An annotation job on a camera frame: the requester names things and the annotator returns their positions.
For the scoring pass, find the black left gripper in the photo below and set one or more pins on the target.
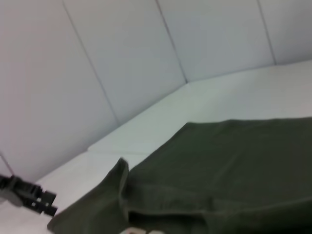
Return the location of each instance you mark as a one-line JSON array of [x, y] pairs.
[[17, 184]]

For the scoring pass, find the dark green t-shirt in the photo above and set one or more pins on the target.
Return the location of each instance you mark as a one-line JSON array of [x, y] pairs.
[[207, 175]]

